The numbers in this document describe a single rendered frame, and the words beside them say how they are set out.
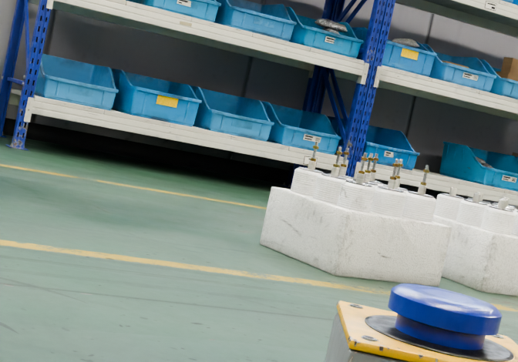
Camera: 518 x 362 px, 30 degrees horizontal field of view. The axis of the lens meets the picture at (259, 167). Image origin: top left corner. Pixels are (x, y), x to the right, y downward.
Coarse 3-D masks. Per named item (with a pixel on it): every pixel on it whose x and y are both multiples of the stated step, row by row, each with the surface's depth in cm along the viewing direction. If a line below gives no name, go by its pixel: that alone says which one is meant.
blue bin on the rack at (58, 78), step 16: (48, 64) 503; (64, 64) 507; (80, 64) 510; (48, 80) 457; (64, 80) 459; (80, 80) 511; (96, 80) 504; (112, 80) 482; (48, 96) 459; (64, 96) 461; (80, 96) 465; (96, 96) 468; (112, 96) 471
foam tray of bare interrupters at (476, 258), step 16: (448, 224) 308; (464, 224) 303; (464, 240) 301; (480, 240) 294; (496, 240) 291; (512, 240) 294; (448, 256) 306; (464, 256) 299; (480, 256) 293; (496, 256) 292; (512, 256) 294; (448, 272) 305; (464, 272) 298; (480, 272) 292; (496, 272) 292; (512, 272) 295; (480, 288) 291; (496, 288) 293; (512, 288) 296
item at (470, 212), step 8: (464, 200) 309; (472, 200) 313; (464, 208) 307; (472, 208) 306; (480, 208) 306; (464, 216) 307; (472, 216) 306; (480, 216) 306; (472, 224) 306; (480, 224) 306
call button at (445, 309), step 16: (400, 288) 34; (416, 288) 35; (432, 288) 36; (400, 304) 34; (416, 304) 33; (432, 304) 33; (448, 304) 33; (464, 304) 34; (480, 304) 34; (400, 320) 34; (416, 320) 33; (432, 320) 33; (448, 320) 33; (464, 320) 33; (480, 320) 33; (496, 320) 34; (416, 336) 34; (432, 336) 33; (448, 336) 33; (464, 336) 33; (480, 336) 34
